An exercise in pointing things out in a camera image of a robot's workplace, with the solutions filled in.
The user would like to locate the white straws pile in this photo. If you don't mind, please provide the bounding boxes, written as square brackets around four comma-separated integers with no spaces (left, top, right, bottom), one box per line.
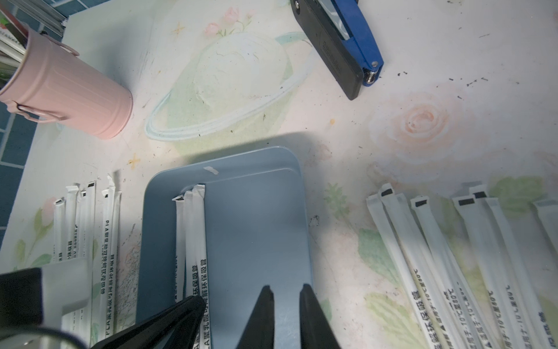
[53,176,121,346]
[366,176,557,348]

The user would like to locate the blue black stapler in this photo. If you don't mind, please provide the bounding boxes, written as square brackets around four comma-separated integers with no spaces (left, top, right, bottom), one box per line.
[290,0,384,100]

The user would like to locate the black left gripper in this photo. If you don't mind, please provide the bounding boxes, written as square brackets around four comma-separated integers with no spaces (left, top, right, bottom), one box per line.
[1,259,206,348]

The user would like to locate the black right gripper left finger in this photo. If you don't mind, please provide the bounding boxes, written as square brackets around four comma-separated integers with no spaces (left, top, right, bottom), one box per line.
[237,285,275,349]

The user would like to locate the white straws pile right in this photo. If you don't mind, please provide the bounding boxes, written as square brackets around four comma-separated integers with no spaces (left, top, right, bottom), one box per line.
[366,176,557,348]

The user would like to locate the pens in cup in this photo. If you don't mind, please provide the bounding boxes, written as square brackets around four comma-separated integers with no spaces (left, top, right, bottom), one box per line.
[1,5,28,88]

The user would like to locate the pink pen cup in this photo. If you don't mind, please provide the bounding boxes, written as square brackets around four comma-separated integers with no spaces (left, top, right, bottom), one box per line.
[1,30,133,140]

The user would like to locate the white straw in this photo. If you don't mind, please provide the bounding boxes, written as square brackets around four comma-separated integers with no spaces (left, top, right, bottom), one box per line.
[183,184,212,348]
[173,195,185,302]

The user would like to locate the blue storage box tray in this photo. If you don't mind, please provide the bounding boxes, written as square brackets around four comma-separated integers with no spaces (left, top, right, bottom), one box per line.
[136,147,313,348]

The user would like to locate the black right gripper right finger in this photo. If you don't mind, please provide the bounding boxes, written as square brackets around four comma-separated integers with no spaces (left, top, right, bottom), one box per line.
[299,284,341,349]

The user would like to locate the white straws pile left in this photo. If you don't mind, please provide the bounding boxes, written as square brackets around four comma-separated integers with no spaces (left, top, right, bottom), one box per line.
[53,176,121,346]

